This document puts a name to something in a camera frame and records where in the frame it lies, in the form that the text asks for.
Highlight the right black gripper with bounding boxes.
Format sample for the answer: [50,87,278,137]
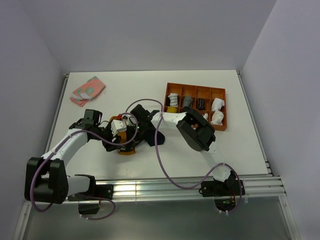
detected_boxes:
[125,120,147,152]

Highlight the mustard yellow striped sock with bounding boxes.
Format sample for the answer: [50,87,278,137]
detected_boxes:
[110,114,137,156]

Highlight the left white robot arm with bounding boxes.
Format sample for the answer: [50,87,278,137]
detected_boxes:
[24,109,135,204]

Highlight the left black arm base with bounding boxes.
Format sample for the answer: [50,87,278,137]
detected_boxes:
[67,184,116,221]

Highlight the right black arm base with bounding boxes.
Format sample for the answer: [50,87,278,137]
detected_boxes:
[198,180,246,212]

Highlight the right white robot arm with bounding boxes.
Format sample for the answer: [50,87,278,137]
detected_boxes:
[130,104,242,195]

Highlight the pink green patterned socks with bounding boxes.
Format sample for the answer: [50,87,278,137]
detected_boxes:
[69,76,106,107]

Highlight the yellow rolled sock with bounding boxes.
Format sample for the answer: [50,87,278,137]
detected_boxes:
[166,106,178,114]

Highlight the black white striped rolled sock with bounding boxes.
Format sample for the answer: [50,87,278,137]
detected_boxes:
[166,93,179,108]

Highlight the dark grey rolled sock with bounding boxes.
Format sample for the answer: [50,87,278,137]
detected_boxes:
[181,106,192,113]

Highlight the light grey rolled sock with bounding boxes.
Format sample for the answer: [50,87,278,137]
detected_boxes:
[182,95,193,108]

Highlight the black patterned rolled sock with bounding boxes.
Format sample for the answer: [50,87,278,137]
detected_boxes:
[197,98,206,111]

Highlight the small white rolled sock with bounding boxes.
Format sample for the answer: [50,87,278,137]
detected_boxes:
[202,113,209,121]

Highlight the orange divided tray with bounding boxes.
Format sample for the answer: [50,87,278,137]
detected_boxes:
[163,82,227,122]

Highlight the lower white rolled sock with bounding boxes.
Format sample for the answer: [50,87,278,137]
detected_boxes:
[210,110,225,126]

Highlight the upper white rolled sock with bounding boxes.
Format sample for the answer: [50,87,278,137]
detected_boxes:
[211,98,225,112]

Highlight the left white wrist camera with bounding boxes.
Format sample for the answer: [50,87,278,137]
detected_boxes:
[110,119,127,137]

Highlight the aluminium front rail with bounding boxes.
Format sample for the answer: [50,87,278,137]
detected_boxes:
[23,174,287,205]

